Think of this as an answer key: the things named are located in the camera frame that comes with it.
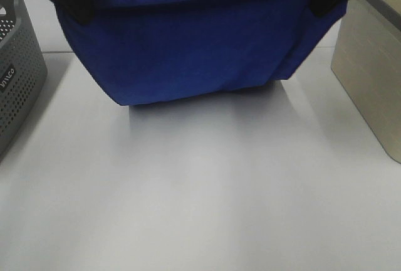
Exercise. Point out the grey perforated plastic basket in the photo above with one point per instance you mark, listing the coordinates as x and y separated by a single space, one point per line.
23 70

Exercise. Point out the beige plastic bin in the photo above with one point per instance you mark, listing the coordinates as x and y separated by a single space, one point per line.
366 61

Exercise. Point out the blue microfibre towel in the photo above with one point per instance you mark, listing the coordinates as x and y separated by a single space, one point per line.
147 51

